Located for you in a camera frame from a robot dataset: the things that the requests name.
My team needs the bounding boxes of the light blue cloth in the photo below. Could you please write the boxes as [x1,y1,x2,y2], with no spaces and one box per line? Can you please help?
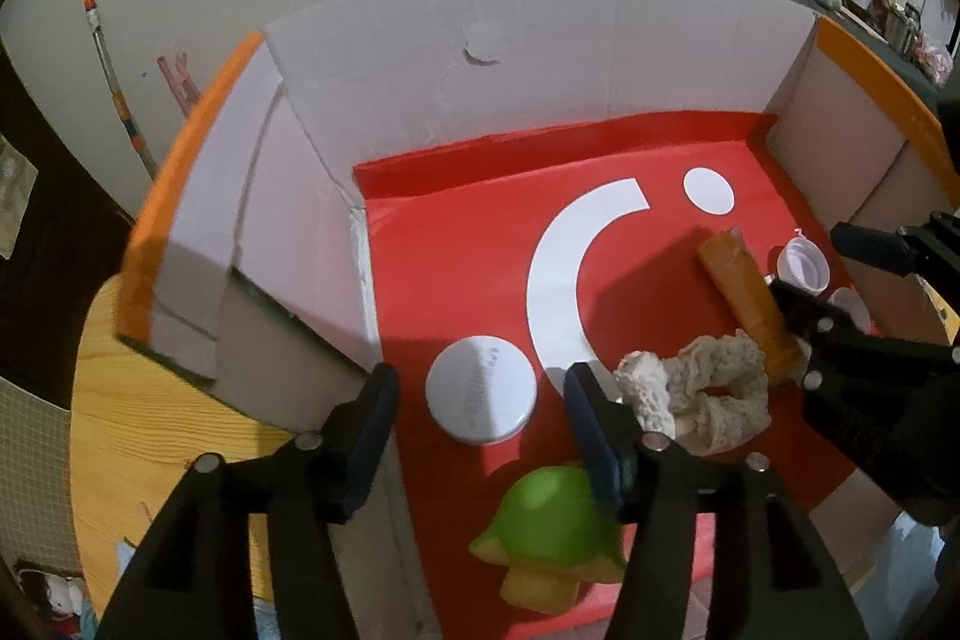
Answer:
[847,501,946,592]

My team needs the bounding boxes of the small white cup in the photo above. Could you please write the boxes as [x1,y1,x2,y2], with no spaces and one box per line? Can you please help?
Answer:
[776,231,832,296]

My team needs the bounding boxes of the orange snack packet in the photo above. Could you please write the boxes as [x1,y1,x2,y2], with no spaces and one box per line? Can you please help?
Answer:
[696,227,803,386]

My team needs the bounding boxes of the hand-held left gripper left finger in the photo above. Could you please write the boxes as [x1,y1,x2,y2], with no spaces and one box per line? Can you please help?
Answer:
[96,362,401,640]

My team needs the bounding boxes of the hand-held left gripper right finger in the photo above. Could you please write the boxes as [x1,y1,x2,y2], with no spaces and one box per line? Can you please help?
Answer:
[564,362,871,640]

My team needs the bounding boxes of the white round lid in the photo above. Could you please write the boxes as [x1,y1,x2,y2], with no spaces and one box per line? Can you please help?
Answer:
[424,335,539,446]

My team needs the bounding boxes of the cardboard box with orange flaps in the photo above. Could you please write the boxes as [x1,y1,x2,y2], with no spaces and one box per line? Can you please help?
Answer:
[116,0,960,640]

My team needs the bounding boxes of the red paper liner white print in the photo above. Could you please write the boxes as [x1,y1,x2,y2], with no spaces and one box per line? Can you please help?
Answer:
[352,111,878,640]

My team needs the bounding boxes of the brown hanging paper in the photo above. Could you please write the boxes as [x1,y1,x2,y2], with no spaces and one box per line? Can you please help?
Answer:
[0,134,38,259]

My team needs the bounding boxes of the white lace scrunchie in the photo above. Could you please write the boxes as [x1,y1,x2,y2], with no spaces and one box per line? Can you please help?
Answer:
[613,332,772,457]

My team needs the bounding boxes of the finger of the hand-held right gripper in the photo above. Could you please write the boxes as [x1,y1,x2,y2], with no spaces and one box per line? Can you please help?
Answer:
[829,211,960,281]
[766,276,960,386]

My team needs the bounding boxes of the mop pole with orange tip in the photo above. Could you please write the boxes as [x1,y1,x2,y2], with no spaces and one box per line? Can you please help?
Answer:
[81,0,158,180]

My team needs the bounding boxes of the green mushroom toy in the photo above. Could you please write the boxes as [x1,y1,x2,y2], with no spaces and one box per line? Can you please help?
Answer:
[469,464,627,615]

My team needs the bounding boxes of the dark wooden door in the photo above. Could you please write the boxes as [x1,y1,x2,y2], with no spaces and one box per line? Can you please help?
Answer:
[0,36,136,386]

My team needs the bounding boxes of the white wire mesh panel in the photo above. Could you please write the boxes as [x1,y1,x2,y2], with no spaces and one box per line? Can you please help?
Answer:
[0,377,76,570]

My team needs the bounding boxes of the small white cap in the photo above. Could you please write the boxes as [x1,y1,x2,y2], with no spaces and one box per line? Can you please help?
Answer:
[825,287,871,333]

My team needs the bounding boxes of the pink wall sticker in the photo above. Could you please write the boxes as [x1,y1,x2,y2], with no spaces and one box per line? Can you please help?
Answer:
[156,51,203,120]

